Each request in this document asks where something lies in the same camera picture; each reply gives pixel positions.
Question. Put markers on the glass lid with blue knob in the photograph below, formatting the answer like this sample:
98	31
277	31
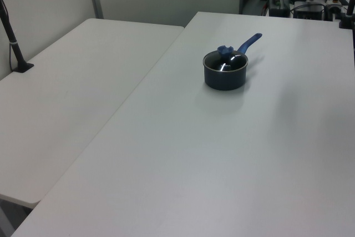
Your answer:
226	62

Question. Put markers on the white side table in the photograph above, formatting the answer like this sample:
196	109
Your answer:
69	81

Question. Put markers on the black camera stand with clamp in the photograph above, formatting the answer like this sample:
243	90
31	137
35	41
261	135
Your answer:
345	22

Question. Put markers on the black electronics box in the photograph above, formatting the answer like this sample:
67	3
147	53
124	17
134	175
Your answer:
308	12

